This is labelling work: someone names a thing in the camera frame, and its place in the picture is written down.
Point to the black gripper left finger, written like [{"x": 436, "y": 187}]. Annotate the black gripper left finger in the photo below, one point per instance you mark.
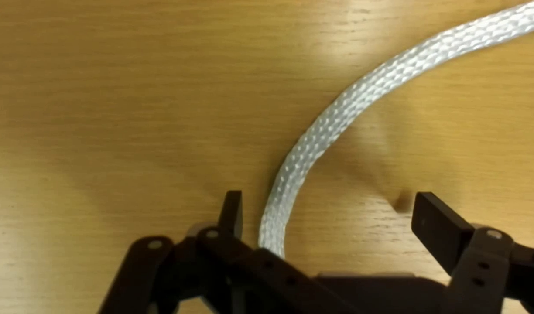
[{"x": 163, "y": 267}]

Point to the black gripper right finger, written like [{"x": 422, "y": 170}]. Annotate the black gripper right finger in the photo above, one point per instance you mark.
[{"x": 483, "y": 255}]

